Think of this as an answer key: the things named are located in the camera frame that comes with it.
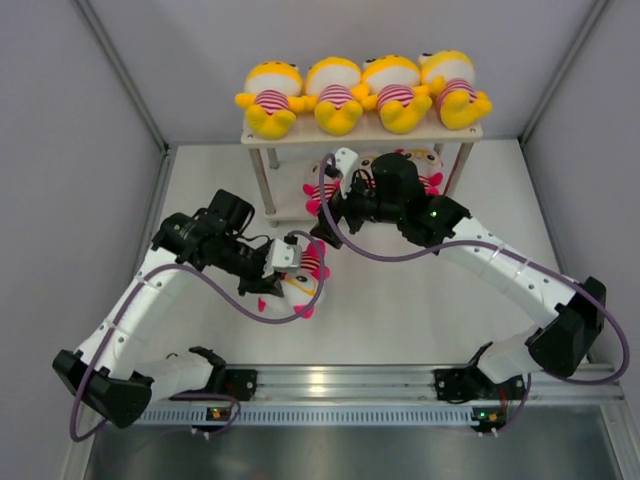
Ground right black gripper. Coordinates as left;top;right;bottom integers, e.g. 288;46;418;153
310;169;403;250

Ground pink toy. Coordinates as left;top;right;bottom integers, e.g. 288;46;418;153
257;240;331;315
302;160;340;217
396;148;444;195

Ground pink toy glasses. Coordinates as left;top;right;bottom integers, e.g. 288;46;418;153
358;151;380;173

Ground yellow toy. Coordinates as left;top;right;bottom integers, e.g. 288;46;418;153
361;54;432;134
304;56;369;136
234;60;313;140
418;50;493;130

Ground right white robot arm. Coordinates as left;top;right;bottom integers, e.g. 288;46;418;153
311;148;606;397

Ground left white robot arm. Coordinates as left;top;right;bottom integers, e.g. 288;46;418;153
53;190;297;428

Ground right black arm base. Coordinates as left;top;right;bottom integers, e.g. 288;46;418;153
433;366;526;404

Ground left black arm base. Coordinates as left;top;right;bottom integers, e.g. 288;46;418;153
219;368;258;402

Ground white two-tier shelf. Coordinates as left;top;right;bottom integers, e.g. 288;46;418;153
241;112;483;226

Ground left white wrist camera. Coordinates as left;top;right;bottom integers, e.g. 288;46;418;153
263;239;302;278

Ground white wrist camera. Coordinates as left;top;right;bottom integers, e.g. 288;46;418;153
334;147;359;198
263;239;302;278

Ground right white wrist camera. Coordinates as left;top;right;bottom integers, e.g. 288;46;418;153
334;147;359;198

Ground grey slotted cable duct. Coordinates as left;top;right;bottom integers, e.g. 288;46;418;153
136;405;479;427

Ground left aluminium frame post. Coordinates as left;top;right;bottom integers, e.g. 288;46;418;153
70;0;169;155

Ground aluminium frame post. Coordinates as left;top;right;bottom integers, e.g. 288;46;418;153
70;0;169;155
518;0;614;146

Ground aluminium front rail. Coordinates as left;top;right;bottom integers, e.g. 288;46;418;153
226;364;625;405

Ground right aluminium frame post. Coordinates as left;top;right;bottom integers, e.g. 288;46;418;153
518;0;614;146

